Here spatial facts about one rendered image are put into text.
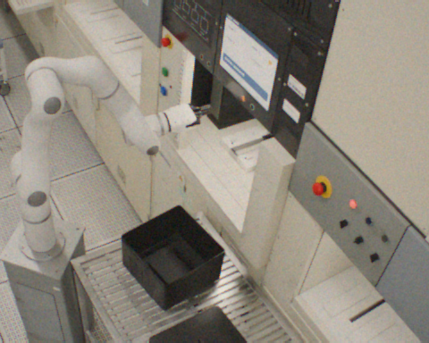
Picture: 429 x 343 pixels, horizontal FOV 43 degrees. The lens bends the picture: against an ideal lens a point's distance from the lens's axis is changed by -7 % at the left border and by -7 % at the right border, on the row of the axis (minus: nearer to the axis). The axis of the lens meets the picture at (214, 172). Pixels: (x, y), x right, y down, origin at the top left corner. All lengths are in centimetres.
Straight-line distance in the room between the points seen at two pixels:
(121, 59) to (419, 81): 206
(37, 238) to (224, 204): 76
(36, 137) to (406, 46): 117
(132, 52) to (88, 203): 95
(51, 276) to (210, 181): 77
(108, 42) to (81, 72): 147
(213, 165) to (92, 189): 125
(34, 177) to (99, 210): 152
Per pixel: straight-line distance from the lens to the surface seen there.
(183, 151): 251
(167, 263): 224
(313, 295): 211
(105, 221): 337
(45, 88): 174
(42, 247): 226
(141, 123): 194
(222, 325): 199
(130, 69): 300
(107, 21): 345
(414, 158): 140
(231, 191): 237
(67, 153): 379
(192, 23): 210
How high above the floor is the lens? 257
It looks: 44 degrees down
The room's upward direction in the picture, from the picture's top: 8 degrees clockwise
